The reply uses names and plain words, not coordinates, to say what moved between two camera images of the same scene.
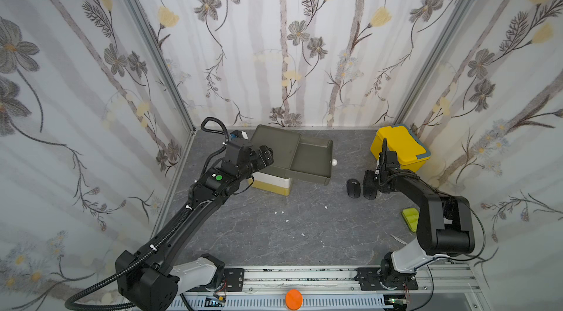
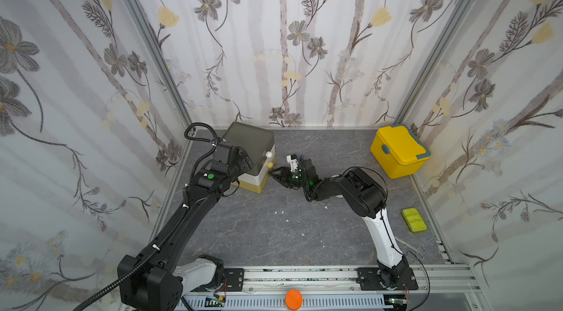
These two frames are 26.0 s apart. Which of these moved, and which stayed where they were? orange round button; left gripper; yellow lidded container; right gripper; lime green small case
Moved: left gripper; right gripper
Stayed: yellow lidded container; orange round button; lime green small case
